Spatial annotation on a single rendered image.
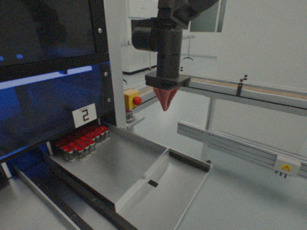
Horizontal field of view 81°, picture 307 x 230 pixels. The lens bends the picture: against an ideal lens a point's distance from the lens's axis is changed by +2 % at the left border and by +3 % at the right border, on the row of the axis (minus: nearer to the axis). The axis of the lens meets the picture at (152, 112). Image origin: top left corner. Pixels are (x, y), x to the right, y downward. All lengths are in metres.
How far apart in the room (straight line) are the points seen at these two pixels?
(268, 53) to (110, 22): 1.42
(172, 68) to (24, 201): 0.51
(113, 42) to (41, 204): 0.53
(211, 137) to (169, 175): 0.94
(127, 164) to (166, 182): 0.14
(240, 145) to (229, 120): 0.64
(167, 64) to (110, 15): 0.32
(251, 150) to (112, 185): 1.09
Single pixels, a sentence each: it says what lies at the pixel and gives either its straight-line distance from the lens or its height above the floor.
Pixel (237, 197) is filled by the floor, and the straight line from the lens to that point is 1.81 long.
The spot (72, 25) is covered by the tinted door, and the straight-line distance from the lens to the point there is 0.61.
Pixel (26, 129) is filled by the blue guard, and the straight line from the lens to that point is 0.57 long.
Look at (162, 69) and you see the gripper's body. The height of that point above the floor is 1.20.
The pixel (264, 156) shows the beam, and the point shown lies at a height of 0.50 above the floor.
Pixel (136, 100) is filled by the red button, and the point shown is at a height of 1.01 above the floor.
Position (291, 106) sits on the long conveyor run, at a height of 0.88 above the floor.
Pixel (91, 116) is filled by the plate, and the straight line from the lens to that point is 0.66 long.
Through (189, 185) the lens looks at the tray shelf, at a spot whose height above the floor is 0.88.
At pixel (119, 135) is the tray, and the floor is 0.88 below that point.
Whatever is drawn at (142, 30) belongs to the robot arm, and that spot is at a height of 1.28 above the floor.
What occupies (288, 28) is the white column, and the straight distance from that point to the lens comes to 1.81.
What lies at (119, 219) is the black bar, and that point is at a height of 0.90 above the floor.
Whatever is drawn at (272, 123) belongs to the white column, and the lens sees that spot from 1.99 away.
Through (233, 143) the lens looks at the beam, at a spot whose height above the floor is 0.51.
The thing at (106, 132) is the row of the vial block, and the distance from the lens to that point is 0.73.
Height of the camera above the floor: 1.29
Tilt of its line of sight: 26 degrees down
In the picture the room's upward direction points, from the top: straight up
